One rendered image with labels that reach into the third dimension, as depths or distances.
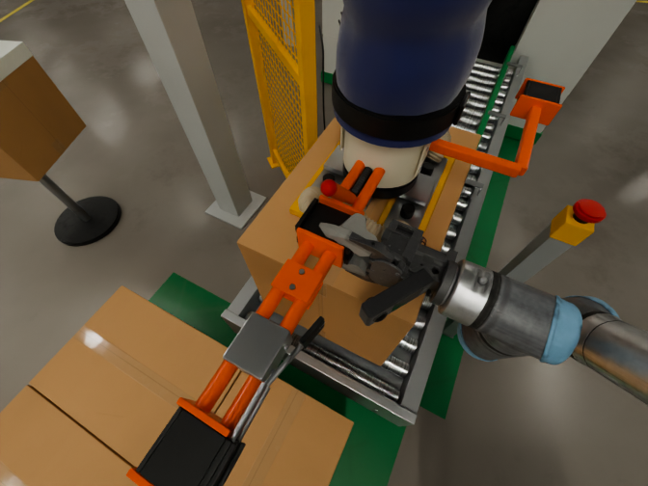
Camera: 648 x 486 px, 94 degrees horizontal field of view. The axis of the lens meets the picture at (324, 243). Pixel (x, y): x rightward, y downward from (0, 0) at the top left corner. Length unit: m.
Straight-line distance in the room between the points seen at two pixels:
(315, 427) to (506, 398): 1.06
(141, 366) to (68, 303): 1.08
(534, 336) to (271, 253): 0.47
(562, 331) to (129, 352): 1.21
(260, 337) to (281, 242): 0.28
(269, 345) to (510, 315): 0.32
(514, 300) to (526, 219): 1.98
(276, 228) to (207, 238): 1.43
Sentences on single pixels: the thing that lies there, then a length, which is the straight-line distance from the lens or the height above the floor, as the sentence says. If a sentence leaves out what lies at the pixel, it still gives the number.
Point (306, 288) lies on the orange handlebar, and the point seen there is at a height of 1.22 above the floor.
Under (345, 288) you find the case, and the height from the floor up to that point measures 1.08.
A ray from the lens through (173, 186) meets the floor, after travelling 2.47.
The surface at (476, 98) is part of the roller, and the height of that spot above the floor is 0.53.
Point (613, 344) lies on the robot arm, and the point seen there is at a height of 1.21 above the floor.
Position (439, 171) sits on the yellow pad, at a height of 1.10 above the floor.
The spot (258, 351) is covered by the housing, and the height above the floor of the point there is 1.23.
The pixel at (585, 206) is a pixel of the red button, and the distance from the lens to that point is 1.00.
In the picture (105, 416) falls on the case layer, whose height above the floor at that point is 0.54.
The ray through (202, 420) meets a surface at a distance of 0.42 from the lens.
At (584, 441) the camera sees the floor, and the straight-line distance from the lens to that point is 2.01.
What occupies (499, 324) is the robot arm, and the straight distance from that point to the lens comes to 0.48.
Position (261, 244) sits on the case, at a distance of 0.66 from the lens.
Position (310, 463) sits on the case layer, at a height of 0.54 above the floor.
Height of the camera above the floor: 1.63
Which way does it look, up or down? 58 degrees down
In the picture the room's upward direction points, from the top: straight up
